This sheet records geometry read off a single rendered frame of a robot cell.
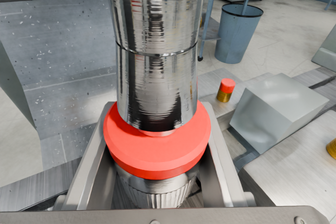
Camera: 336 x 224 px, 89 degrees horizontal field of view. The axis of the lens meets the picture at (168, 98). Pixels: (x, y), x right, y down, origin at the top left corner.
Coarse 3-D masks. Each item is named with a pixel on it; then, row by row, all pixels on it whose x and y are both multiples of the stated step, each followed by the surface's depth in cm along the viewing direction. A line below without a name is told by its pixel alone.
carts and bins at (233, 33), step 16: (208, 0) 184; (208, 16) 193; (224, 16) 200; (240, 16) 187; (256, 16) 187; (208, 32) 228; (224, 32) 209; (240, 32) 199; (224, 48) 220; (240, 48) 215
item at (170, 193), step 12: (120, 168) 7; (192, 168) 7; (132, 180) 7; (144, 180) 7; (156, 180) 7; (168, 180) 7; (180, 180) 7; (192, 180) 9; (132, 192) 8; (144, 192) 8; (156, 192) 7; (168, 192) 8; (180, 192) 8; (144, 204) 9; (156, 204) 9; (168, 204) 9; (180, 204) 10
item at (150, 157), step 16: (112, 112) 8; (112, 128) 7; (128, 128) 7; (192, 128) 7; (208, 128) 7; (112, 144) 6; (128, 144) 6; (144, 144) 6; (160, 144) 6; (176, 144) 6; (192, 144) 7; (128, 160) 6; (144, 160) 6; (160, 160) 6; (176, 160) 6; (192, 160) 6; (144, 176) 6; (160, 176) 6
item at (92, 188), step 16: (96, 128) 8; (96, 144) 8; (96, 160) 7; (112, 160) 9; (80, 176) 6; (96, 176) 7; (112, 176) 9; (80, 192) 6; (96, 192) 7; (112, 192) 9; (64, 208) 6; (80, 208) 6; (96, 208) 7
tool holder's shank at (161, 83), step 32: (128, 0) 3; (160, 0) 3; (192, 0) 4; (128, 32) 4; (160, 32) 4; (192, 32) 4; (128, 64) 5; (160, 64) 4; (192, 64) 5; (128, 96) 5; (160, 96) 5; (192, 96) 6; (160, 128) 6
